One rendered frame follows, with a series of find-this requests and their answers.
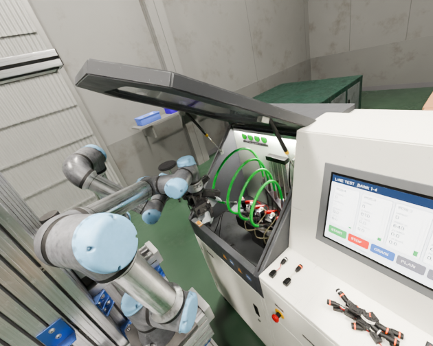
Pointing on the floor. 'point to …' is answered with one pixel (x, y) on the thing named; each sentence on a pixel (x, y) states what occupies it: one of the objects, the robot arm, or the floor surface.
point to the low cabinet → (317, 92)
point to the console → (313, 146)
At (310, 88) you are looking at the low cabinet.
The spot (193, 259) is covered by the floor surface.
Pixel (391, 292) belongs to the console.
